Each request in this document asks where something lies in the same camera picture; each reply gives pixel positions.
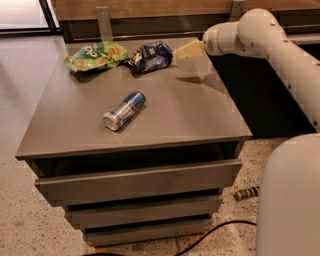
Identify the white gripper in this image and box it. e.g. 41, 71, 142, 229
176, 22, 239, 59

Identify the blue chip bag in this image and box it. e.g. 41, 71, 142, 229
126, 41, 173, 73

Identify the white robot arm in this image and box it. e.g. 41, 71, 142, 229
176, 8, 320, 256

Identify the green rice chip bag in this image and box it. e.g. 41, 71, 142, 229
64, 41, 128, 72

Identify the blue silver energy drink can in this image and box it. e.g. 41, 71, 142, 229
103, 90, 146, 131

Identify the grey drawer cabinet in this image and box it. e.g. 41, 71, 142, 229
14, 37, 253, 249

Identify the top grey drawer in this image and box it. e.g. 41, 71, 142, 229
35, 159, 242, 206

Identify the grey drawer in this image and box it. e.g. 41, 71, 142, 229
35, 159, 242, 206
65, 195, 222, 230
83, 217, 211, 247

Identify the white power strip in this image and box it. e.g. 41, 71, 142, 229
233, 186, 259, 201

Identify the middle grey drawer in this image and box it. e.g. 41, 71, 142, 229
65, 195, 222, 230

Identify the bottom grey drawer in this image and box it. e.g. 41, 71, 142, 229
83, 217, 211, 247

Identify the right metal bracket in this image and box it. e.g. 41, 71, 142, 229
229, 0, 245, 22

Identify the metal bracket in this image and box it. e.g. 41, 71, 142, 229
229, 0, 245, 22
95, 6, 113, 41

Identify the left metal bracket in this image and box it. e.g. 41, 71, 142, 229
95, 6, 113, 41

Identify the wooden wall counter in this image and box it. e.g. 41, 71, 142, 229
50, 0, 320, 43

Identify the black floor cable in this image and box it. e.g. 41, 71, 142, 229
83, 220, 258, 256

